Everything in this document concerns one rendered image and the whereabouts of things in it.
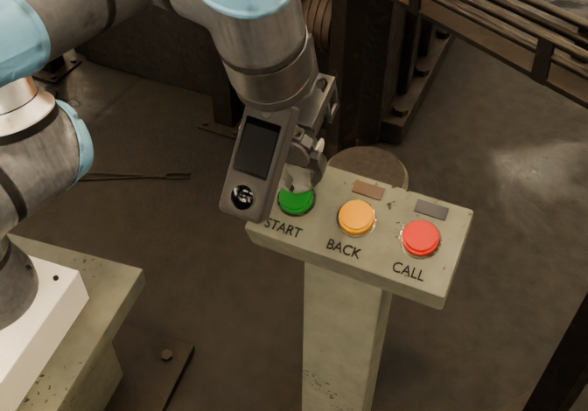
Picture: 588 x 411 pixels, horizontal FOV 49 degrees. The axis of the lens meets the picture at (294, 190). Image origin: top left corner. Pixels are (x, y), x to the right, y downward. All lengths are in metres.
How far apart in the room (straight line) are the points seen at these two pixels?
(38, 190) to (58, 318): 0.21
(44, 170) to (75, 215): 0.73
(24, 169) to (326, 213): 0.40
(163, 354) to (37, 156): 0.56
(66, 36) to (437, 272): 0.44
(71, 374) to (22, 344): 0.09
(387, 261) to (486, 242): 0.86
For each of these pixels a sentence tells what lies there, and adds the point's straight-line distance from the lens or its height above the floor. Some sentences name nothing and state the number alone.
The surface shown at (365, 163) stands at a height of 0.52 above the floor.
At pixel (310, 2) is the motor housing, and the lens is 1.29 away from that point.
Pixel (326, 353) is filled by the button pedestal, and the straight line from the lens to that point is 0.92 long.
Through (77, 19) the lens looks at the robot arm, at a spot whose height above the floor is 0.91.
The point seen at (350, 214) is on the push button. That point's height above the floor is 0.61.
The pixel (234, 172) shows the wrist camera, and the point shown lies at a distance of 0.60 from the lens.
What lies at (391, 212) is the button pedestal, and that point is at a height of 0.61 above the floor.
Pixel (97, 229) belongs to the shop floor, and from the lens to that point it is 1.59.
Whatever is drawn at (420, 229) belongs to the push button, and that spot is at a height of 0.61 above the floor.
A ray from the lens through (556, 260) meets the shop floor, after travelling 1.58.
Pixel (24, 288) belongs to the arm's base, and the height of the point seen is 0.41.
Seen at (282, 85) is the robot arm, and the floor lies 0.83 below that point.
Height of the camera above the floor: 1.14
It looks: 45 degrees down
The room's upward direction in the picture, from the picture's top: straight up
